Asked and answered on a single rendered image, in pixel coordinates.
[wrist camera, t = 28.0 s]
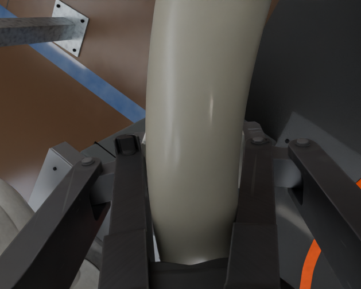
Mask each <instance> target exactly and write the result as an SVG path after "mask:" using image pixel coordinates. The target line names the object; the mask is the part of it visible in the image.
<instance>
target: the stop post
mask: <svg viewBox="0 0 361 289"><path fill-rule="evenodd" d="M89 20H90V19H89V18H88V17H86V16H85V15H83V14H82V13H80V12H78V11H77V10H75V9H73V8H72V7H70V6H68V5H67V4H65V3H64V2H62V1H60V0H56V2H55V6H54V9H53V14H52V17H32V18H0V47H3V46H13V45H25V44H36V43H42V42H55V43H56V44H58V45H60V46H61V47H62V48H64V49H66V50H67V51H69V52H70V53H72V54H74V55H75V56H76V57H78V56H79V54H80V50H81V46H82V43H83V40H84V36H85V33H86V30H87V26H88V22H89Z"/></svg>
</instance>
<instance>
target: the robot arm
mask: <svg viewBox="0 0 361 289"><path fill-rule="evenodd" d="M113 143H114V148H115V153H116V159H115V160H114V161H112V162H109V163H104V164H102V161H101V159H100V158H98V157H86V158H83V159H81V160H79V161H77V162H76V163H75V164H74V166H73V167H72V168H71V170H70V171H69V172H68V173H67V174H66V176H65V177H64V178H63V179H62V180H61V182H60V183H59V184H58V185H57V186H56V188H55V189H54V190H53V192H51V194H50V195H49V197H48V198H47V199H46V200H45V201H44V203H43V204H42V205H41V206H40V207H39V209H38V210H37V211H36V212H34V211H33V209H32V208H31V207H30V205H29V204H28V203H27V202H26V200H25V199H24V198H23V196H22V195H20V194H19V192H17V191H16V190H15V188H13V187H12V186H11V185H9V184H8V183H7V182H5V181H4V180H2V179H0V289H295V288H294V287H292V286H291V285H290V284H289V283H287V282H286V281H284V280H283V279H282V278H280V265H279V254H278V233H277V224H276V214H275V192H274V187H275V186H278V187H283V188H288V194H289V195H290V197H291V199H292V201H293V202H294V204H295V206H296V208H297V209H298V211H299V213H300V215H301V217H302V218H303V220H304V221H305V223H306V225H307V227H308V228H309V230H310V232H311V234H312V235H313V237H314V239H315V240H316V243H317V244H318V246H319V247H320V249H321V251H322V253H323V254H324V256H325V258H326V260H327V261H328V263H329V265H330V266H331V268H332V270H333V272H334V273H335V275H336V277H337V279H338V280H339V282H340V284H341V286H342V287H343V289H361V188H360V187H359V186H358V185H357V184H356V183H355V182H354V181H353V180H352V179H351V178H350V177H349V176H348V175H347V174H346V173H345V172H344V171H343V169H342V168H341V167H340V166H339V165H338V164H337V163H336V162H335V161H334V160H333V159H332V158H331V157H330V156H329V155H328V154H327V153H326V152H325V151H324V150H323V149H322V148H321V147H320V146H319V144H318V143H317V142H315V141H313V140H310V139H308V138H301V139H293V140H291V141H290V142H289V143H288V147H277V146H273V145H272V141H271V139H269V138H266V137H265V135H264V133H263V130H262V128H261V126H260V124H259V123H257V122H244V124H243V132H242V142H241V148H240V160H239V178H238V188H239V198H238V207H237V213H236V222H234V223H233V226H232V235H231V244H230V253H229V257H225V258H218V259H213V260H209V261H205V262H202V263H197V264H193V265H186V264H178V263H170V262H165V261H157V262H156V261H155V254H154V242H153V230H152V217H151V210H150V201H149V192H148V184H147V170H146V139H145V132H135V133H134V134H133V133H129V134H122V135H119V136H117V137H115V138H114V139H113ZM111 201H112V202H111ZM110 207H111V214H110V226H109V233H108V235H106V236H104V239H103V241H102V240H100V239H99V238H98V237H96V235H97V233H98V231H99V229H100V227H101V225H102V223H103V221H104V219H105V217H106V215H107V213H108V211H109V209H110Z"/></svg>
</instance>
